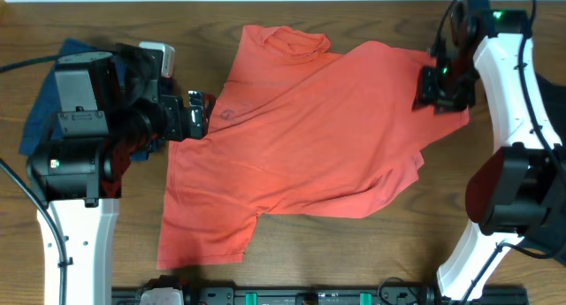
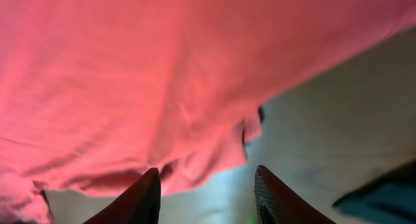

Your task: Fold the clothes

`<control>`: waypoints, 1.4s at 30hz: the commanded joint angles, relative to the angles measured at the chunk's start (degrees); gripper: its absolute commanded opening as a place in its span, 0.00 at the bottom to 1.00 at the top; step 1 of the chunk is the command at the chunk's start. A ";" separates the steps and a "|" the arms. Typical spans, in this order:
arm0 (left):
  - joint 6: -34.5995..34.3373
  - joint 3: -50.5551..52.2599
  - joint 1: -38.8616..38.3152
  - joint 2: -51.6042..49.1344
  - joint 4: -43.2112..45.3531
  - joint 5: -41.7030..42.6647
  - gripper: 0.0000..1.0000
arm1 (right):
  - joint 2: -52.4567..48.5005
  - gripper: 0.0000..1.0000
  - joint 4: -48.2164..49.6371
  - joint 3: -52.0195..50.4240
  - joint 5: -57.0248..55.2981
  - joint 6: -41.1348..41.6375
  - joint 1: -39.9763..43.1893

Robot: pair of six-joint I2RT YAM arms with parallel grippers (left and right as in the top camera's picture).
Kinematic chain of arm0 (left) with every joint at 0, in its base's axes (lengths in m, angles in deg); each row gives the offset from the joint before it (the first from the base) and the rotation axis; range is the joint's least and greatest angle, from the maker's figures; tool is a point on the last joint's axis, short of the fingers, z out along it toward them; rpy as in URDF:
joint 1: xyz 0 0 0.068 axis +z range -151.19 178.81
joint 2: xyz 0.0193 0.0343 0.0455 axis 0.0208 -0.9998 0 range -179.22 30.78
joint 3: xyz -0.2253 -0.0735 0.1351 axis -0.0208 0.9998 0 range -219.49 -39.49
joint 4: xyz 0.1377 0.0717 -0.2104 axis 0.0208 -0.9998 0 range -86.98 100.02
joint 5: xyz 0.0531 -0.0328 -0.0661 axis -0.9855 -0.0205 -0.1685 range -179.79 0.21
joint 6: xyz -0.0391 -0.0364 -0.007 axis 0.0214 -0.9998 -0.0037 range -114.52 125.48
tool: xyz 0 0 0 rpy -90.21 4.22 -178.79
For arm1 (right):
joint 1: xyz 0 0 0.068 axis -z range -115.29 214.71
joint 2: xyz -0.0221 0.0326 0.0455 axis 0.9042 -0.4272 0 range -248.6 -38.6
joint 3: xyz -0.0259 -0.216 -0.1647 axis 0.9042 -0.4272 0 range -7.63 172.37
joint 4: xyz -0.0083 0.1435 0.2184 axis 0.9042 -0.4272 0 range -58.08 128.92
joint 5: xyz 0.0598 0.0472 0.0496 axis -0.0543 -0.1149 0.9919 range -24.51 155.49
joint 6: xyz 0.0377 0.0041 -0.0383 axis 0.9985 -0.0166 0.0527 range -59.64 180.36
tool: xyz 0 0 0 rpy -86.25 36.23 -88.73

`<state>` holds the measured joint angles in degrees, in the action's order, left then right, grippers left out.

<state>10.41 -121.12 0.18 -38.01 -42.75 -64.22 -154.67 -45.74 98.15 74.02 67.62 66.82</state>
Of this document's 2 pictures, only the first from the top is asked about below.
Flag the orange t-shirt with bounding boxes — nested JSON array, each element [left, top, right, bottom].
[[157, 25, 469, 270]]

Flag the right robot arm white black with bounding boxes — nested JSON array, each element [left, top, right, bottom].
[[414, 0, 565, 304]]

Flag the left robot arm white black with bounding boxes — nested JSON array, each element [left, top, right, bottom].
[[27, 42, 215, 304]]

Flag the black folded garment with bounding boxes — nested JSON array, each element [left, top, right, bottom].
[[536, 73, 566, 143]]

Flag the navy blue folded shorts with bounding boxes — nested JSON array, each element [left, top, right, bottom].
[[19, 38, 164, 162]]

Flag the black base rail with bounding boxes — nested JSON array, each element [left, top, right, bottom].
[[111, 276, 530, 305]]

